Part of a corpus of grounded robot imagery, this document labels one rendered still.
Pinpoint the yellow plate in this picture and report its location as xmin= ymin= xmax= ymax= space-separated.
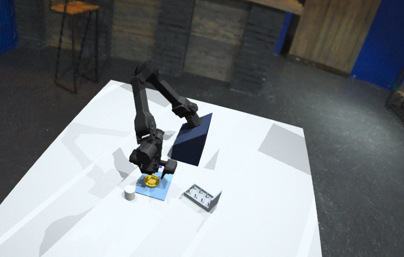
xmin=143 ymin=175 xmax=160 ymax=187

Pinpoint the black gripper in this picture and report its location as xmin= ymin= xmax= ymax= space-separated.
xmin=129 ymin=149 xmax=178 ymax=179

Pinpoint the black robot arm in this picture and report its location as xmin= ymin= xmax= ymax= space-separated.
xmin=130 ymin=60 xmax=203 ymax=175

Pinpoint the light blue square mat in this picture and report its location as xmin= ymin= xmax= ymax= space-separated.
xmin=135 ymin=172 xmax=173 ymax=201

